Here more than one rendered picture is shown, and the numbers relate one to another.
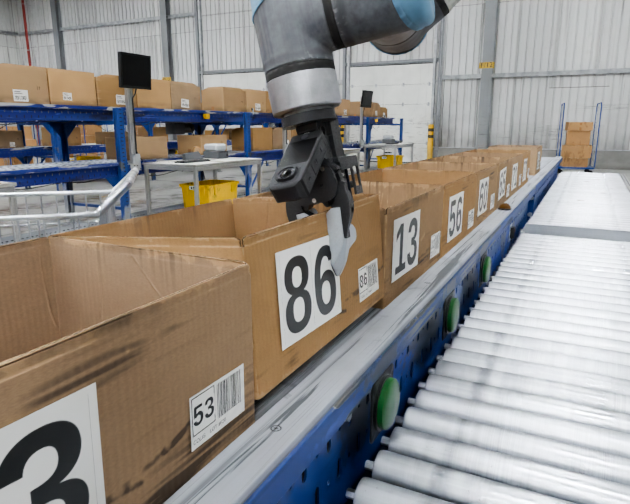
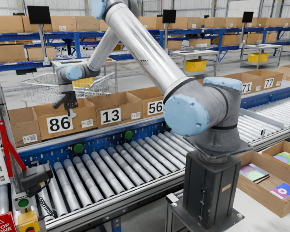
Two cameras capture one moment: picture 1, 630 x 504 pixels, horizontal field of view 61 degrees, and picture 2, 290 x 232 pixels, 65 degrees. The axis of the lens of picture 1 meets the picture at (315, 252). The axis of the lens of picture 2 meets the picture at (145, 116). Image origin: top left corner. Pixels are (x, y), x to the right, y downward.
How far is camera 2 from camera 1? 135 cm
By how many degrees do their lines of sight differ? 32
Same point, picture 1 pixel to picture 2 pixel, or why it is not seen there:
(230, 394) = (32, 137)
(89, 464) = not seen: hidden behind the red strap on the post
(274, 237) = (46, 115)
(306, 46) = (60, 81)
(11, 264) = (24, 110)
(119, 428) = not seen: hidden behind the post
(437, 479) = (77, 163)
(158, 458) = (17, 142)
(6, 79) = not seen: hidden behind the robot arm
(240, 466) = (29, 147)
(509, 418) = (107, 159)
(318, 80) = (62, 87)
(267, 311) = (44, 126)
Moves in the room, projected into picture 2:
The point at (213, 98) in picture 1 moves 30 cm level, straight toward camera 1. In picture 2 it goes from (209, 22) to (208, 22)
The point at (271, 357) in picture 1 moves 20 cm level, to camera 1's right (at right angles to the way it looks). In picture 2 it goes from (45, 134) to (66, 142)
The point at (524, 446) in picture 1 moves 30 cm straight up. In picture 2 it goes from (100, 165) to (96, 124)
